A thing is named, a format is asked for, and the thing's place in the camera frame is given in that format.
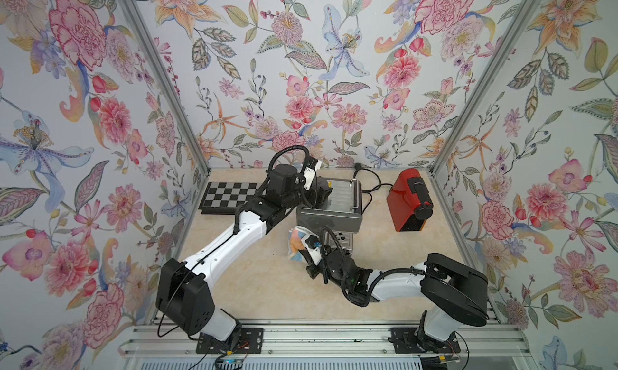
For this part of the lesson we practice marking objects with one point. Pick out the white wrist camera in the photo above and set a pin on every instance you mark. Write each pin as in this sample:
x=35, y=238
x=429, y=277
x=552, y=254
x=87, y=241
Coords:
x=310, y=172
x=313, y=246

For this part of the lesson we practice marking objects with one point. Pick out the grey steel coffee machine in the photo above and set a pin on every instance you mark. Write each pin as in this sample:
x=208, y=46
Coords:
x=342, y=213

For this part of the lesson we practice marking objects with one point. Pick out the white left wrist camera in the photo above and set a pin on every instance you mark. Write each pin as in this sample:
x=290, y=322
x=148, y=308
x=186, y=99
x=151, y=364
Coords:
x=310, y=172

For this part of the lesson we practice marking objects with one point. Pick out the aluminium front frame rail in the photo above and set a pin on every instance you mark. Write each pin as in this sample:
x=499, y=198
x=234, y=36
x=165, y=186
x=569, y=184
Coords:
x=346, y=339

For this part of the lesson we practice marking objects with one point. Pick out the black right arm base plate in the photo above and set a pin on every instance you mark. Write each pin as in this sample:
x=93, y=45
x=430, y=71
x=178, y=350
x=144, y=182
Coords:
x=414, y=341

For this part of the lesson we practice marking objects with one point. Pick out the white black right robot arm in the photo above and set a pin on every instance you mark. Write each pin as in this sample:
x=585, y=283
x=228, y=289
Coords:
x=459, y=293

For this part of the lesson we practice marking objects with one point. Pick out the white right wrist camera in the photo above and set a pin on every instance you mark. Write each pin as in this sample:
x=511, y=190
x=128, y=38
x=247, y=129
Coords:
x=313, y=246

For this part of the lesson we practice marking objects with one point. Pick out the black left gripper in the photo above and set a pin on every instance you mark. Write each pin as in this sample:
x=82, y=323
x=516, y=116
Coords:
x=319, y=199

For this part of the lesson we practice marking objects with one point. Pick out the black white checkerboard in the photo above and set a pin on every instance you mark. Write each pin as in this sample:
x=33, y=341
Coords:
x=222, y=198

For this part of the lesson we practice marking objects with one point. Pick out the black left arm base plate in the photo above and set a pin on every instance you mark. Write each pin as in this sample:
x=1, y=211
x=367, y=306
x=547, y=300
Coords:
x=242, y=341

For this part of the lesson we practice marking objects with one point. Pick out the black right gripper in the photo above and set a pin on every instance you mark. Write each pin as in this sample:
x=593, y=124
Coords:
x=314, y=270

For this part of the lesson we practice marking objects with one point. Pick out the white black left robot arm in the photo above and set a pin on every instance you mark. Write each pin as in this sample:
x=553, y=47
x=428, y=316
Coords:
x=184, y=290

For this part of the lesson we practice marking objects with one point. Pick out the red capsule coffee machine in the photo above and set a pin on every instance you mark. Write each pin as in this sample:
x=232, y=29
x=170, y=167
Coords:
x=409, y=202

